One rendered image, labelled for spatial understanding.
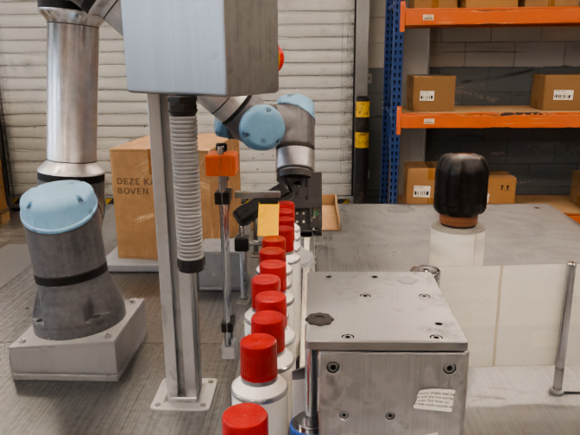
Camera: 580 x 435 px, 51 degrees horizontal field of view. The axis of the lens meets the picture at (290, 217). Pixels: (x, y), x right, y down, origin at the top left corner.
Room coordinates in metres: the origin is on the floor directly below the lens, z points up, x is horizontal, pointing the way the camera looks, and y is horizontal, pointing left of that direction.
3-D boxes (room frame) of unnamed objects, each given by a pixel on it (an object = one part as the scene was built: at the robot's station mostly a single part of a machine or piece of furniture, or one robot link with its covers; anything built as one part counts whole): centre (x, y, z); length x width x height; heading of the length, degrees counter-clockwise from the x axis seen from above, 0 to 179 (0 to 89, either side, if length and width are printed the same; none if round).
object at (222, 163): (0.86, 0.07, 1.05); 0.10 x 0.04 x 0.33; 88
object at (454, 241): (0.94, -0.27, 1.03); 0.09 x 0.09 x 0.30
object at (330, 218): (1.87, -0.02, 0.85); 0.30 x 0.26 x 0.04; 178
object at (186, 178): (0.71, 0.12, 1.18); 0.04 x 0.04 x 0.21
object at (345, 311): (0.44, -0.07, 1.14); 0.14 x 0.11 x 0.01; 178
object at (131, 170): (1.55, 0.28, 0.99); 0.30 x 0.24 x 0.27; 171
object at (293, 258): (0.86, 0.01, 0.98); 0.05 x 0.05 x 0.20
